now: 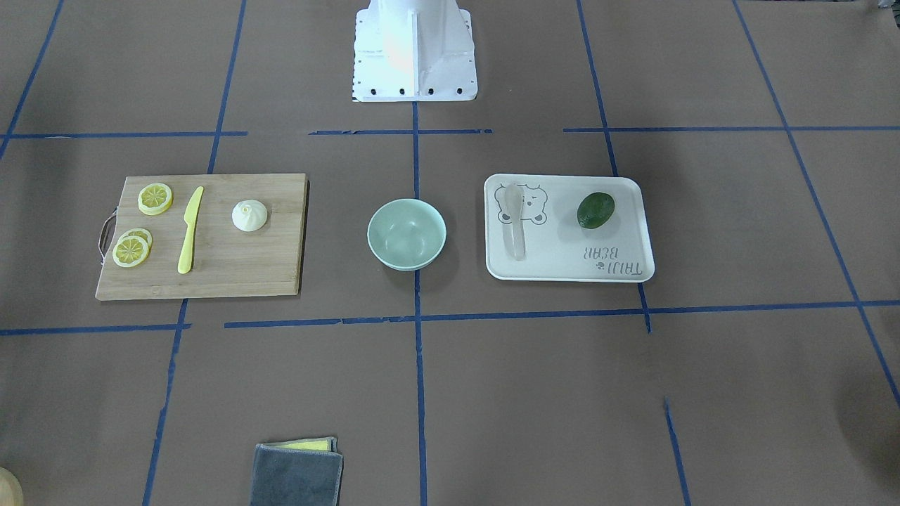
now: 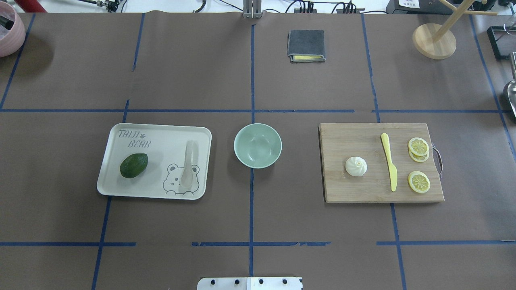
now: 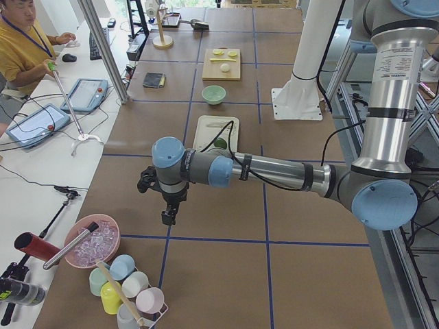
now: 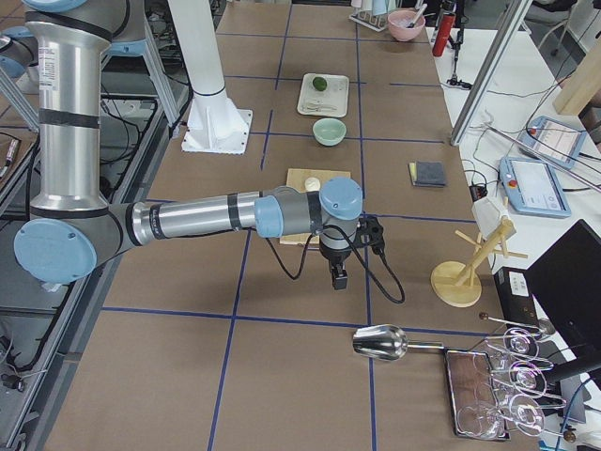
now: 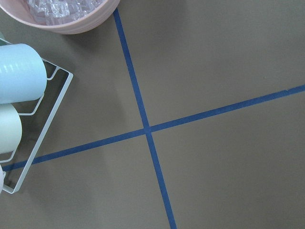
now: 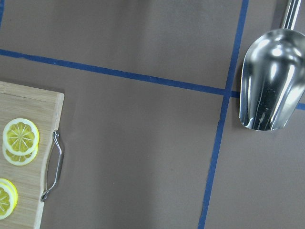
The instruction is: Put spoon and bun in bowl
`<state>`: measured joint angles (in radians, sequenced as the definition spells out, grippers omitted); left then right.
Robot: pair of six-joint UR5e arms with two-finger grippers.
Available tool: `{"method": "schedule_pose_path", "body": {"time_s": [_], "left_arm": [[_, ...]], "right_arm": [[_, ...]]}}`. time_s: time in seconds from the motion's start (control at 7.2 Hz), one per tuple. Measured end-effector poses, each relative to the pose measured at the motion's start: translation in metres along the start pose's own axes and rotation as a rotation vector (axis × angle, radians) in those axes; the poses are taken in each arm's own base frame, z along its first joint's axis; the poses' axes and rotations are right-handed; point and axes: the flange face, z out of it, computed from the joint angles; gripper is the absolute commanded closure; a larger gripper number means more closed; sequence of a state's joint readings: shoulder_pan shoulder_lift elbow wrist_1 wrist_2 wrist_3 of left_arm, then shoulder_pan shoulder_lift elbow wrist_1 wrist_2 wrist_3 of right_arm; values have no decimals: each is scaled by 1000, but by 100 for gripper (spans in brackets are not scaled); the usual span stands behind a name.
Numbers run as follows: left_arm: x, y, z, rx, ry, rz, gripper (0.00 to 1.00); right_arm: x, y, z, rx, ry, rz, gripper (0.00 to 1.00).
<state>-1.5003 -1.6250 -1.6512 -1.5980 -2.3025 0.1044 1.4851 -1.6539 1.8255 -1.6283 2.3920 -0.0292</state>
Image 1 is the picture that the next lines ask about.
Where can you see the translucent white spoon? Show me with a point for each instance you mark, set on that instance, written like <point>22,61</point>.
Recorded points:
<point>514,200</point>

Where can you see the light green bowl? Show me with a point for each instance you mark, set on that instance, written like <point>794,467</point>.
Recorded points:
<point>406,234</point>

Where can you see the white steamed bun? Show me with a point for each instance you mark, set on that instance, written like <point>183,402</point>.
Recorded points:
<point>249,215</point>

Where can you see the white bear tray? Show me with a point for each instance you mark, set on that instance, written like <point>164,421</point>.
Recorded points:
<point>556,247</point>

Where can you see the green avocado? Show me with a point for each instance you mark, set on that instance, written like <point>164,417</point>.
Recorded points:
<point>595,210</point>

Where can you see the yellow sponge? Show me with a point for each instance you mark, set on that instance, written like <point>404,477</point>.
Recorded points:
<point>315,444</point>

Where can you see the bamboo cutting board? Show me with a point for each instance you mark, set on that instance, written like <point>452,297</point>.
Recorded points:
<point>226,262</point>

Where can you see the yellow plastic knife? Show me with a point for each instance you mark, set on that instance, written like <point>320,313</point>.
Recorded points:
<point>190,217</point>

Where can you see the grey folded cloth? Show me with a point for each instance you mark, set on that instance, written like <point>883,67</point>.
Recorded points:
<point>283,476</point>

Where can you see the lemon slice top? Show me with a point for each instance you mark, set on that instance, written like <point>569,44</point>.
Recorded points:
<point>155,199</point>

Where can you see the lemon slice partly hidden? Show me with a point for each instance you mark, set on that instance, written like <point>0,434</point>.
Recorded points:
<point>142,233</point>

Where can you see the wooden disc stand base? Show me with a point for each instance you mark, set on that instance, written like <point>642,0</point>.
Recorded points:
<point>11,492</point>

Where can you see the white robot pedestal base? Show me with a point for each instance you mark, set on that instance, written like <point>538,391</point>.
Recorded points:
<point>413,51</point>

